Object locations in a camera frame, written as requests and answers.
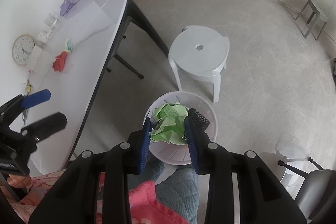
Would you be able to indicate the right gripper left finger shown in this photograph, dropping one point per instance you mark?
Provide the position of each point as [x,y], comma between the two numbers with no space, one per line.
[73,198]

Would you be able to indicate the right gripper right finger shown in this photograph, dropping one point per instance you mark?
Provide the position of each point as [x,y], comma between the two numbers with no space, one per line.
[262,198]

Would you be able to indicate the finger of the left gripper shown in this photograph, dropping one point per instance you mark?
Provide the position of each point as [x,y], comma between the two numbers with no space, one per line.
[44,128]
[35,99]

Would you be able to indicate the red paper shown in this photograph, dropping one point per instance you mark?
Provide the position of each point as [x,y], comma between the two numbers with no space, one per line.
[60,62]

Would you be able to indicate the yellow blue paper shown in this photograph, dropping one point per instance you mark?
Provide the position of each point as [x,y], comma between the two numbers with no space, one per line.
[68,46]

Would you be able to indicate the black foam net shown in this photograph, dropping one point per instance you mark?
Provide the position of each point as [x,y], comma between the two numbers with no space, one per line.
[200,122]

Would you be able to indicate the green paper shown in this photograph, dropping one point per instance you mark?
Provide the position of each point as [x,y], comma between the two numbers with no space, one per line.
[168,123]

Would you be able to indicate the pink white trash bin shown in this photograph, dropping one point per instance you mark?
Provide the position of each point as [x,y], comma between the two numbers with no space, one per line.
[174,154]

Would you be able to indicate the person's left hand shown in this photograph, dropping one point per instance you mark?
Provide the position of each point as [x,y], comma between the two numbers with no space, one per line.
[18,181]

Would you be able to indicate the keys with yellow tag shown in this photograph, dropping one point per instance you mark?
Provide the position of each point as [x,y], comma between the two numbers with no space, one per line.
[26,88]

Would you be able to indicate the white box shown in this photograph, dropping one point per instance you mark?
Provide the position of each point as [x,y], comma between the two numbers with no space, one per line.
[33,58]

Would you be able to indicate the white mug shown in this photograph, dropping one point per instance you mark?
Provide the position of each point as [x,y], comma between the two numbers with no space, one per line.
[44,36]

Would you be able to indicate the clear glass cup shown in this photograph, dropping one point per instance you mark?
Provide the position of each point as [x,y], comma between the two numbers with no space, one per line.
[52,20]

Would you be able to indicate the white plastic stool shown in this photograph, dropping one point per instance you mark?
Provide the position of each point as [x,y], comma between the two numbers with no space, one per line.
[201,53]

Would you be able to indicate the grey metal stool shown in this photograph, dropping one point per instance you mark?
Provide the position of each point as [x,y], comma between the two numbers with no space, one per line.
[317,14]

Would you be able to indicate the round wall clock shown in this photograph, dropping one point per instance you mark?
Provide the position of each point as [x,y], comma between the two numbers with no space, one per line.
[22,48]

